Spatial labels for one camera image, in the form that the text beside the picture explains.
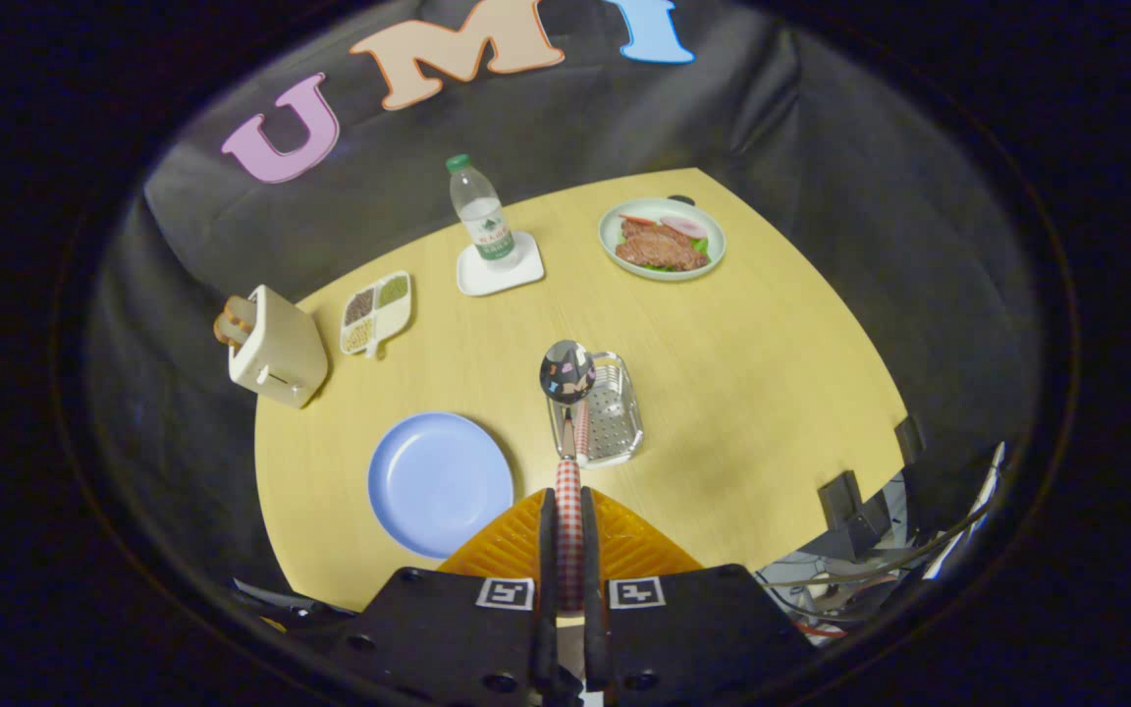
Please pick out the black table clamp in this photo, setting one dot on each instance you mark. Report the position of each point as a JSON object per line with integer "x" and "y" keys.
{"x": 909, "y": 440}
{"x": 840, "y": 501}

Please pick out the blue plate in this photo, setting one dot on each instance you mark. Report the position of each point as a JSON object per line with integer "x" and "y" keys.
{"x": 438, "y": 486}

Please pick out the toast slice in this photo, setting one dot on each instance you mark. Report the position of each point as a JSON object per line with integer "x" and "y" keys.
{"x": 240, "y": 311}
{"x": 228, "y": 332}

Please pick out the clear water bottle green cap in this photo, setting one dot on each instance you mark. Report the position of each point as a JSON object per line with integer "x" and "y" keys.
{"x": 487, "y": 226}

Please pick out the green lettuce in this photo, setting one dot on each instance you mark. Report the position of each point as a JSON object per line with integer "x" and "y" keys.
{"x": 700, "y": 245}

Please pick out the pale green food plate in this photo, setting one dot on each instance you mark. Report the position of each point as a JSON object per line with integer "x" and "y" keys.
{"x": 664, "y": 208}

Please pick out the square metal drain basket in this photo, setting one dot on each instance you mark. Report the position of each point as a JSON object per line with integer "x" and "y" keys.
{"x": 615, "y": 422}

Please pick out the orange carrot strip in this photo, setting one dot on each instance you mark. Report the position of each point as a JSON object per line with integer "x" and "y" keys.
{"x": 639, "y": 219}

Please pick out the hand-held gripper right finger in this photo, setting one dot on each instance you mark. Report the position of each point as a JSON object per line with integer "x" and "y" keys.
{"x": 590, "y": 589}

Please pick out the pink onion slice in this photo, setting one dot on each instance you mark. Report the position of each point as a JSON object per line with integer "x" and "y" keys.
{"x": 685, "y": 227}

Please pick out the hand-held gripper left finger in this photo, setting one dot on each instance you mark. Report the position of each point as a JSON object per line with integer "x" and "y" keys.
{"x": 548, "y": 589}

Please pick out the cream toaster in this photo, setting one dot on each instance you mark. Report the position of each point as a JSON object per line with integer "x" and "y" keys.
{"x": 281, "y": 353}

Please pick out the white square coaster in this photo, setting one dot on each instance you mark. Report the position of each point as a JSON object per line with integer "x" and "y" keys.
{"x": 487, "y": 280}

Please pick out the white divided grain dish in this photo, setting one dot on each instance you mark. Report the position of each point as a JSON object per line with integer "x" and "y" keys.
{"x": 394, "y": 314}

